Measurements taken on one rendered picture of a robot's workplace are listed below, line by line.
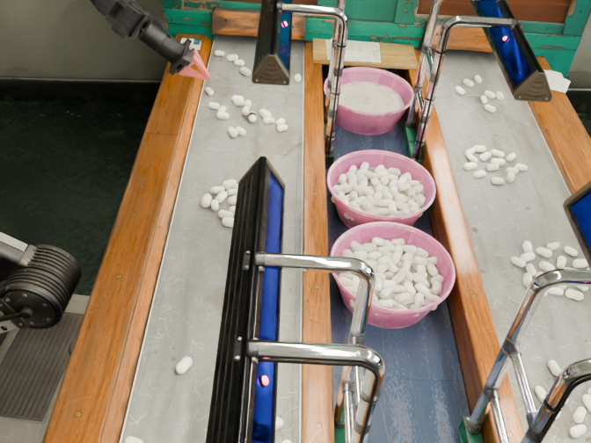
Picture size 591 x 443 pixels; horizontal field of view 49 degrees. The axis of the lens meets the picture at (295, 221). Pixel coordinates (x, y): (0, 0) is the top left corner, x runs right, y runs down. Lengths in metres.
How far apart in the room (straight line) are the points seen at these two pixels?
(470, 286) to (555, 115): 0.79
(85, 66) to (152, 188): 1.79
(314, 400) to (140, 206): 0.62
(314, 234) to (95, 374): 0.55
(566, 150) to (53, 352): 1.41
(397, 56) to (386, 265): 0.91
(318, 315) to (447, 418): 0.31
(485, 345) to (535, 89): 0.55
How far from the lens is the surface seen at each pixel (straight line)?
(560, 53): 2.41
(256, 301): 0.85
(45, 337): 1.68
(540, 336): 1.41
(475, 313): 1.37
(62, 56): 3.30
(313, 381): 1.20
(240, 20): 2.16
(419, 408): 1.31
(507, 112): 2.07
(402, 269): 1.44
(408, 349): 1.39
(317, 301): 1.32
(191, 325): 1.30
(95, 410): 1.19
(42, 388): 1.60
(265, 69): 1.40
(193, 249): 1.45
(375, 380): 0.82
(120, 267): 1.39
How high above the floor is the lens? 1.75
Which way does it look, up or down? 42 degrees down
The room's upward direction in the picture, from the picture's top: 5 degrees clockwise
